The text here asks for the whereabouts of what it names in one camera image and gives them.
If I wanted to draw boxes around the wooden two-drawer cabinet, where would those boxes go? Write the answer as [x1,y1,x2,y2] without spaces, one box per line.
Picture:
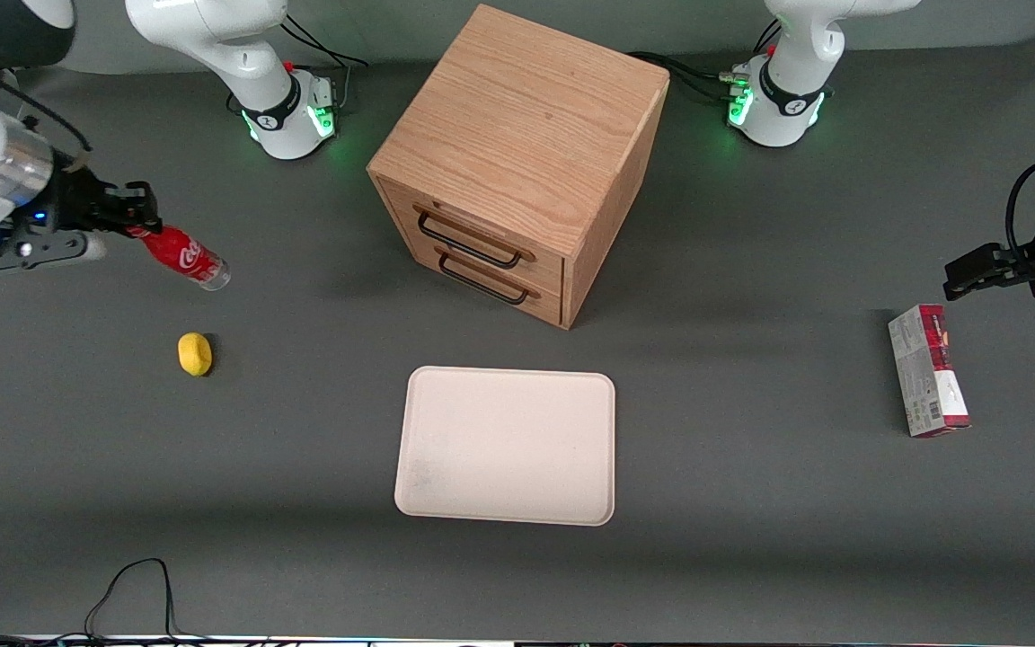
[367,4,672,332]

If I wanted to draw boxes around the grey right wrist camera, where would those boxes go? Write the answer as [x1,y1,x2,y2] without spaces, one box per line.
[0,230,111,273]

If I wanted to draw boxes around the red coke bottle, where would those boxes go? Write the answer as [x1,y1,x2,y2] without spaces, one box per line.
[128,225,232,292]

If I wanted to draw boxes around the black right base cables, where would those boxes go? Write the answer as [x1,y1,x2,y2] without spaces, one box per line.
[280,11,371,114]

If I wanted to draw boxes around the black cable at table edge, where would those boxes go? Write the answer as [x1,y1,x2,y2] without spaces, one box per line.
[0,557,213,646]

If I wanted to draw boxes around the black upper drawer handle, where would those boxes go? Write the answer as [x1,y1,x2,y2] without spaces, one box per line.
[416,211,524,270]

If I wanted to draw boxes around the white rectangular tray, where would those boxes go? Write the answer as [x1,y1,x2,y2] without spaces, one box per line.
[394,365,617,527]

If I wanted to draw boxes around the black lower drawer handle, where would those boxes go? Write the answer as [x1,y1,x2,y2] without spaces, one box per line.
[438,253,530,306]

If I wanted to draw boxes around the black base cables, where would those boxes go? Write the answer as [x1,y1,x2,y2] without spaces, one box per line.
[280,11,371,114]
[627,49,754,105]

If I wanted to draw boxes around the red and grey carton box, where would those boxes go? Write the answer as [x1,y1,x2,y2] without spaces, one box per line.
[887,304,973,439]

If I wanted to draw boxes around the black left base cables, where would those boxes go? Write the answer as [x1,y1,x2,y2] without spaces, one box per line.
[627,49,754,105]

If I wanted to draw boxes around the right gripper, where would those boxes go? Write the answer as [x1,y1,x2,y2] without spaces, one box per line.
[0,167,164,256]

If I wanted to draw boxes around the yellow lemon toy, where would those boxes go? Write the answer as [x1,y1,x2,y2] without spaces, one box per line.
[178,332,214,377]

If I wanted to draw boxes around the black drawer handle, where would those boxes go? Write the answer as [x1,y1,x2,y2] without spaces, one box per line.
[438,253,530,306]
[416,211,524,270]

